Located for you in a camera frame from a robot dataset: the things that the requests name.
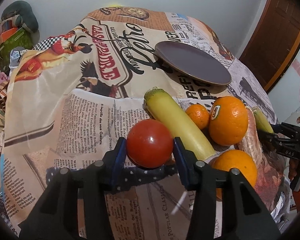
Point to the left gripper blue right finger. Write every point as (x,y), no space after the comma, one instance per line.
(185,161)

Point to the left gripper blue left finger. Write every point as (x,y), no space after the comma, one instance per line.
(114,162)

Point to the corn cob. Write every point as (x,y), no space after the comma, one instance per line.
(261,121)

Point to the red tomato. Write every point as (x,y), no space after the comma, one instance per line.
(149,144)

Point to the small mandarin orange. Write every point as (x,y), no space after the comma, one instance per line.
(199,115)

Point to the yellow zucchini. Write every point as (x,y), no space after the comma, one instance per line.
(166,110)

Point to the large orange with sticker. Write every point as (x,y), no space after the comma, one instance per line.
(228,121)

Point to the newspaper print tablecloth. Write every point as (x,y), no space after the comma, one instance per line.
(68,105)

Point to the dark purple plate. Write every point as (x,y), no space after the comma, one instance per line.
(193,62)

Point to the brown wooden door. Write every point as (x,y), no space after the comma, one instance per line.
(275,42)

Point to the green and orange boxes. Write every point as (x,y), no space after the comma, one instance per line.
(12,36)

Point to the green plush toy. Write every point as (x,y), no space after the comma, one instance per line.
(21,14)

